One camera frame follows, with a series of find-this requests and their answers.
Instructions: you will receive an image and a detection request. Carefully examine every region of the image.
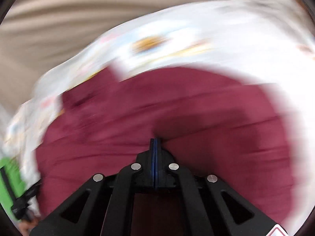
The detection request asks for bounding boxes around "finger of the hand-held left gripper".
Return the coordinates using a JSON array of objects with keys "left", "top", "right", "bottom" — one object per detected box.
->
[{"left": 11, "top": 179, "right": 43, "bottom": 223}]

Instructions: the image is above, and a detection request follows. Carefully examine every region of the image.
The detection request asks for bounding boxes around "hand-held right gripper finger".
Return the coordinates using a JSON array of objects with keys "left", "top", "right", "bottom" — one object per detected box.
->
[
  {"left": 30, "top": 138, "right": 156, "bottom": 236},
  {"left": 156, "top": 138, "right": 289, "bottom": 236}
]

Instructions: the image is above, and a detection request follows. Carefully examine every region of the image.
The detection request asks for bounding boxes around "maroon quilted jacket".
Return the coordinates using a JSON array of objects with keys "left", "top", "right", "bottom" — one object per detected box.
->
[{"left": 34, "top": 66, "right": 296, "bottom": 236}]

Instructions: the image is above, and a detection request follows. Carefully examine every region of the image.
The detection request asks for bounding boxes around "person's left hand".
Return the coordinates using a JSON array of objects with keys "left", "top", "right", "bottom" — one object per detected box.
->
[{"left": 18, "top": 218, "right": 40, "bottom": 236}]

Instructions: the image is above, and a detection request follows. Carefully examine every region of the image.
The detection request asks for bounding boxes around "floral printed blanket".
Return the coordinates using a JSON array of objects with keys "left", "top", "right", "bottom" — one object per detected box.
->
[{"left": 0, "top": 0, "right": 315, "bottom": 236}]

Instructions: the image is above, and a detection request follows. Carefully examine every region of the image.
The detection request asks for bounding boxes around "beige bed sheet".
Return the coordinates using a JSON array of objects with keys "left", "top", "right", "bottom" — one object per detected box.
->
[{"left": 0, "top": 0, "right": 296, "bottom": 113}]

